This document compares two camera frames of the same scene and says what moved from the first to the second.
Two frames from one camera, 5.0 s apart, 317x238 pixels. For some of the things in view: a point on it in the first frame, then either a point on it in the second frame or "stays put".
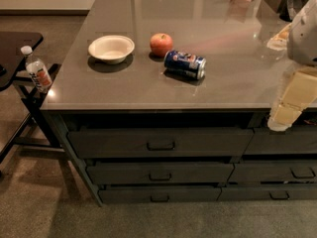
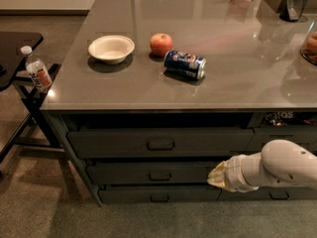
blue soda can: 181,62 stays put
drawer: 158,143 stays put
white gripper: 304,39 to 233,175
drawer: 118,195 stays put
